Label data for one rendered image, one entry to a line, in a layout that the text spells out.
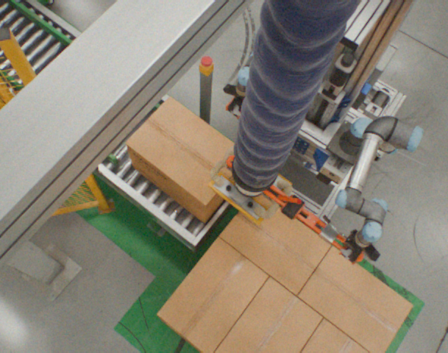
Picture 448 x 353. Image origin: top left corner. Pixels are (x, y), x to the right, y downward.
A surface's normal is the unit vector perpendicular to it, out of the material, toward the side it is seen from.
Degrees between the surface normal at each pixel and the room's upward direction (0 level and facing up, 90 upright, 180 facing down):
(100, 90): 0
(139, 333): 0
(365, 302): 0
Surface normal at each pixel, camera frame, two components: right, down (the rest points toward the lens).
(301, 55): -0.07, 0.79
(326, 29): 0.23, 0.83
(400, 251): 0.05, -0.34
